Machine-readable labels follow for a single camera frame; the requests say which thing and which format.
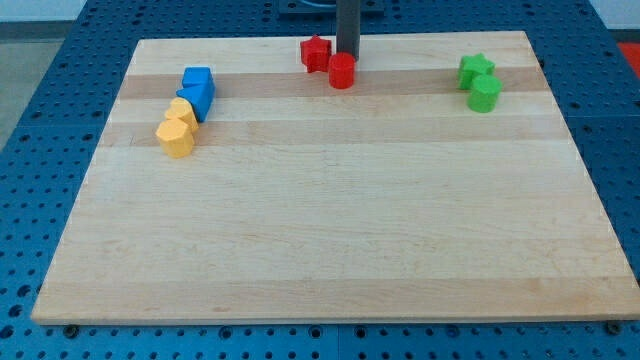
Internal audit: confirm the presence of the red star block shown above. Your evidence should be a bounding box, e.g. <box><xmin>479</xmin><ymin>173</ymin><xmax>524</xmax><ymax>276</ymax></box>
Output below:
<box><xmin>300</xmin><ymin>35</ymin><xmax>332</xmax><ymax>73</ymax></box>

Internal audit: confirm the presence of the green star block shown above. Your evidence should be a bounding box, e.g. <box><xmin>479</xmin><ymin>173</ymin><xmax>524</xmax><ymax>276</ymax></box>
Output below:
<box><xmin>457</xmin><ymin>53</ymin><xmax>495</xmax><ymax>90</ymax></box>

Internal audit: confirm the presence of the light wooden board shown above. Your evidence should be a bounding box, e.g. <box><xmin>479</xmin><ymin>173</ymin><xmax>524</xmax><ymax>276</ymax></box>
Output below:
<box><xmin>32</xmin><ymin>31</ymin><xmax>639</xmax><ymax>325</ymax></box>

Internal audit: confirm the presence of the red cylinder block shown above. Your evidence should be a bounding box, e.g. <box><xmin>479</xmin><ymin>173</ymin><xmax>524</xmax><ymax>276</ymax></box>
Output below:
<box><xmin>328</xmin><ymin>52</ymin><xmax>356</xmax><ymax>89</ymax></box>

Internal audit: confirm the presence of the blue triangle block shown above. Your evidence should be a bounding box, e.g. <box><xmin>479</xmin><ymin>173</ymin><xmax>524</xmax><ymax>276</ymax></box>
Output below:
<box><xmin>176</xmin><ymin>83</ymin><xmax>215</xmax><ymax>123</ymax></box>

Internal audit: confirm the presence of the yellow heart block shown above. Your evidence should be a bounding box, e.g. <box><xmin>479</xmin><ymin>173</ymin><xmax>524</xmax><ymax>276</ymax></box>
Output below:
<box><xmin>164</xmin><ymin>97</ymin><xmax>199</xmax><ymax>133</ymax></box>

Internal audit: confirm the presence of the blue cube block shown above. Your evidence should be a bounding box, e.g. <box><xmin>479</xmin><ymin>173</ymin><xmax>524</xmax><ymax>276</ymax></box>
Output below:
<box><xmin>181</xmin><ymin>66</ymin><xmax>213</xmax><ymax>88</ymax></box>

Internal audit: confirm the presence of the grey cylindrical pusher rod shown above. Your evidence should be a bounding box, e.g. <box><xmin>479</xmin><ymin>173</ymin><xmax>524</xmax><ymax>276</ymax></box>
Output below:
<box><xmin>336</xmin><ymin>0</ymin><xmax>361</xmax><ymax>60</ymax></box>

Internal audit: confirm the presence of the green cylinder block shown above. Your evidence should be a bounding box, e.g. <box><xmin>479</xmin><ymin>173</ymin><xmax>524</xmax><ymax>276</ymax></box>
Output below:
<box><xmin>467</xmin><ymin>75</ymin><xmax>503</xmax><ymax>113</ymax></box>

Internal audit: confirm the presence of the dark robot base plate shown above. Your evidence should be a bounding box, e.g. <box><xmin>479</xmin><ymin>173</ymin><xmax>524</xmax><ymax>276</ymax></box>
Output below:
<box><xmin>273</xmin><ymin>0</ymin><xmax>386</xmax><ymax>16</ymax></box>

